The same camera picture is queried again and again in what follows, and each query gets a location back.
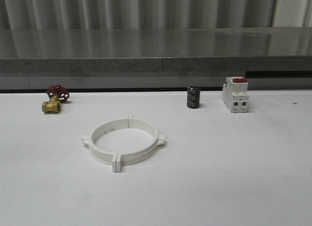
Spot white half pipe clamp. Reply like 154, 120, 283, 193
82, 116, 132, 172
112, 117, 165, 172

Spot black cylindrical capacitor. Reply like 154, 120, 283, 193
187, 86, 200, 109

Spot brass valve red handwheel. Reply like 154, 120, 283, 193
42, 85, 70, 113

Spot grey stone counter ledge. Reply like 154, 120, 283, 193
0, 27, 312, 76

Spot white circuit breaker red switch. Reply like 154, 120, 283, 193
222, 76, 250, 113

